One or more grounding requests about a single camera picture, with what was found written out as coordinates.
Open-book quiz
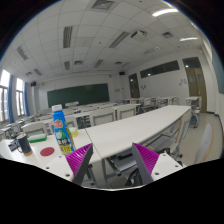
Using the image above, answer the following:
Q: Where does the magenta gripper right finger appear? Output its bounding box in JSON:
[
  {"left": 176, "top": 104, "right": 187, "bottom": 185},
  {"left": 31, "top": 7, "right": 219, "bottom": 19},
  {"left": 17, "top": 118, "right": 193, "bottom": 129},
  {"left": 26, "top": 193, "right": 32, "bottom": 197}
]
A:
[{"left": 132, "top": 143, "right": 159, "bottom": 185}]

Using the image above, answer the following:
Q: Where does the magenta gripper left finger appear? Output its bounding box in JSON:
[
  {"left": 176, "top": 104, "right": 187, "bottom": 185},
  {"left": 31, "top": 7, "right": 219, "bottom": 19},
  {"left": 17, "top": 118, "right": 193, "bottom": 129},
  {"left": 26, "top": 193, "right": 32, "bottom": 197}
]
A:
[{"left": 66, "top": 144, "right": 93, "bottom": 185}]

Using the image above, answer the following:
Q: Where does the blue drink bottle white cap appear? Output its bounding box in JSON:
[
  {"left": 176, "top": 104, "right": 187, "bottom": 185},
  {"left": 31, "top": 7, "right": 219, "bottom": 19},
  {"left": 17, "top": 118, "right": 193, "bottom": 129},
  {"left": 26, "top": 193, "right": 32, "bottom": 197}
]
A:
[{"left": 52, "top": 104, "right": 74, "bottom": 155}]

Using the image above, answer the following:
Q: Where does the yellow bowl behind bottle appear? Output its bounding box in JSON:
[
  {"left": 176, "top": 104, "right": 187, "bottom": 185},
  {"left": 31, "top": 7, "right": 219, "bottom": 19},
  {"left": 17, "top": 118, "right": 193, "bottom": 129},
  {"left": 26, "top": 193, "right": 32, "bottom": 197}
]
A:
[{"left": 69, "top": 127, "right": 78, "bottom": 138}]

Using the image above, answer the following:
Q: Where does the red round coaster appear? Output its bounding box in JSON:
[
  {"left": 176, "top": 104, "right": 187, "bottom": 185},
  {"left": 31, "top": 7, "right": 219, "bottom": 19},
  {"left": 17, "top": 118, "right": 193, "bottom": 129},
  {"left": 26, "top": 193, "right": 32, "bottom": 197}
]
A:
[{"left": 40, "top": 147, "right": 54, "bottom": 156}]

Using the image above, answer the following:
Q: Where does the long white desk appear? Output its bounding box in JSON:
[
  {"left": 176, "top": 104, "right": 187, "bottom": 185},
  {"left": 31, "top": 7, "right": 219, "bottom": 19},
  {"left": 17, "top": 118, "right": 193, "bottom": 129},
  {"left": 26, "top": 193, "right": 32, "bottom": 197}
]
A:
[{"left": 86, "top": 105, "right": 190, "bottom": 159}]

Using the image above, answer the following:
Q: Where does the green white sponge box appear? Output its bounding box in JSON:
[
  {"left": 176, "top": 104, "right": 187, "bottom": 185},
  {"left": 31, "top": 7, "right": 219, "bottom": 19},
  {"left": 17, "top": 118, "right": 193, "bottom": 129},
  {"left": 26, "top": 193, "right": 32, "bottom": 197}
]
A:
[{"left": 28, "top": 133, "right": 47, "bottom": 143}]

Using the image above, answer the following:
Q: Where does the white chair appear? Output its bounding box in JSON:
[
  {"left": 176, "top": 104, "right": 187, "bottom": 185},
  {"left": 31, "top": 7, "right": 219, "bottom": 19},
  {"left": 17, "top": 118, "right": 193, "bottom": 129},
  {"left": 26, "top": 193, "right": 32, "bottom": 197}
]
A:
[
  {"left": 89, "top": 108, "right": 115, "bottom": 126},
  {"left": 22, "top": 122, "right": 48, "bottom": 137},
  {"left": 117, "top": 104, "right": 136, "bottom": 120}
]

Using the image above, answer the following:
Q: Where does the white chair centre right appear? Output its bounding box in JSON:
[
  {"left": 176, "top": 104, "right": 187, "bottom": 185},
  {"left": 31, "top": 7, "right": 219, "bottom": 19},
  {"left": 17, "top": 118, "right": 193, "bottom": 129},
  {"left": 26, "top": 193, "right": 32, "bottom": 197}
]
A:
[{"left": 117, "top": 104, "right": 136, "bottom": 120}]

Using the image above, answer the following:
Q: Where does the white chair near left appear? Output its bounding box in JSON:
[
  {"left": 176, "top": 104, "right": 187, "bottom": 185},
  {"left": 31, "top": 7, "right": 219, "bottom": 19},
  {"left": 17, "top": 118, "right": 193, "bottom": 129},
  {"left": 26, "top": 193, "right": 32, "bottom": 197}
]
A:
[{"left": 22, "top": 122, "right": 48, "bottom": 137}]

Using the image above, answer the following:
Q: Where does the green chalkboard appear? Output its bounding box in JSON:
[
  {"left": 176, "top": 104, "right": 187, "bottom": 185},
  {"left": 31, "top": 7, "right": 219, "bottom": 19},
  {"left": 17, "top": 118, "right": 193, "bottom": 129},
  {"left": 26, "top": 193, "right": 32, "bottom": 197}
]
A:
[{"left": 47, "top": 84, "right": 109, "bottom": 106}]

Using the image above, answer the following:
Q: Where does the brown back door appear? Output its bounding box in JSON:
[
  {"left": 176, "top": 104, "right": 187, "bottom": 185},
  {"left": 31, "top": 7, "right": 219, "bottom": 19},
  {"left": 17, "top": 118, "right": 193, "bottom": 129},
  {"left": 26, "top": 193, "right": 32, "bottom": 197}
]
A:
[{"left": 129, "top": 73, "right": 140, "bottom": 98}]

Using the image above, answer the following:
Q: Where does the brown side door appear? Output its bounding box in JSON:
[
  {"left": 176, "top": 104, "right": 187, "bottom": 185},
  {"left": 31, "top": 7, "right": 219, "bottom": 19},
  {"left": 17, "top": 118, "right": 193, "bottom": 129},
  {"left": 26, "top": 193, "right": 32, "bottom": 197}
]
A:
[{"left": 183, "top": 57, "right": 207, "bottom": 113}]

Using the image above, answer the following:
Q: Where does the blue window curtain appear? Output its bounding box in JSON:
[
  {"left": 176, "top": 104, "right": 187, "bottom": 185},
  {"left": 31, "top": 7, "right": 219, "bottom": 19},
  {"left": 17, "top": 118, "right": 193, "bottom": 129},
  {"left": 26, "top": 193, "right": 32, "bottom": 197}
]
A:
[{"left": 8, "top": 74, "right": 14, "bottom": 123}]

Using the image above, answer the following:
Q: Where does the ceiling projector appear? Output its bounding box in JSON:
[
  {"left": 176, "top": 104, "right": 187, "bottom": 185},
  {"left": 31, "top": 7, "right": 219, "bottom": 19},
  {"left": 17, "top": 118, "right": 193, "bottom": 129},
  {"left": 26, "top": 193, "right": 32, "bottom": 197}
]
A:
[{"left": 131, "top": 30, "right": 147, "bottom": 38}]

